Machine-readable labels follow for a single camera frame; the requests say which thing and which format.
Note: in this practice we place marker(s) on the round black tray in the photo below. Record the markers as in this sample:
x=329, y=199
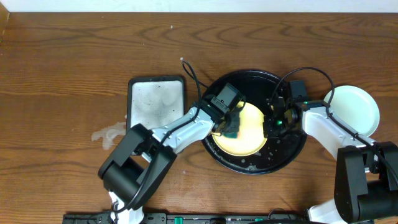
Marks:
x=257, y=87

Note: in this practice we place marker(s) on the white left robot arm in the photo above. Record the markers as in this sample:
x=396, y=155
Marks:
x=137, y=166

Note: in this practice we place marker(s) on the rectangular black sponge tray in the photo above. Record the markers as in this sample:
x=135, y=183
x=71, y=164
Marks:
x=155, y=101

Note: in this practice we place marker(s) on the green yellow sponge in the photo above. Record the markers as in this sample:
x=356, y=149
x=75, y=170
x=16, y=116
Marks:
x=230, y=135

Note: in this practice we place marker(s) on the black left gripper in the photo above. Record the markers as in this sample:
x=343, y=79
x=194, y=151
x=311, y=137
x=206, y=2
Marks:
x=232, y=122

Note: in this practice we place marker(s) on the yellow plate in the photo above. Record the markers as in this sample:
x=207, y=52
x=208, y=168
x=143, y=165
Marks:
x=250, y=135

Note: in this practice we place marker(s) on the light green plate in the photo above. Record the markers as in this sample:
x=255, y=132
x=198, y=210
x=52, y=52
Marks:
x=357, y=108

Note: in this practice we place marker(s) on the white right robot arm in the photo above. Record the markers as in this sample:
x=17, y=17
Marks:
x=366, y=170

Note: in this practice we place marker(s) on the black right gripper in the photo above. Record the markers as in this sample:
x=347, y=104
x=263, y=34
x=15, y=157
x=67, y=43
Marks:
x=269, y=130

